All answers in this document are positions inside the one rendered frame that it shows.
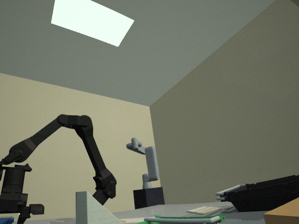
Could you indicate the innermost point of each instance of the green plastic tray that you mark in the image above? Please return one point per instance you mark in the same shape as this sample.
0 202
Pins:
222 218

